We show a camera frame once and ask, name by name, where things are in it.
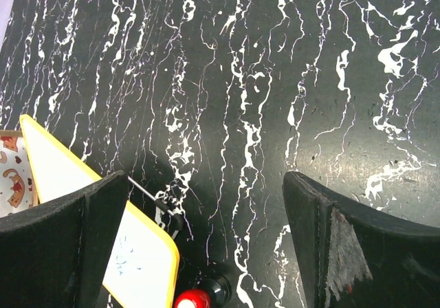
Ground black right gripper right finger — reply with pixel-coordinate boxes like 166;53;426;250
282;172;439;307

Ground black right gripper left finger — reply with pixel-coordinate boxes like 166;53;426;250
1;171;129;307

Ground brown canvas bag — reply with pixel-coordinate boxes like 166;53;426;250
0;130;39;217

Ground yellow framed whiteboard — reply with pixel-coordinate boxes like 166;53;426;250
20;115;179;307

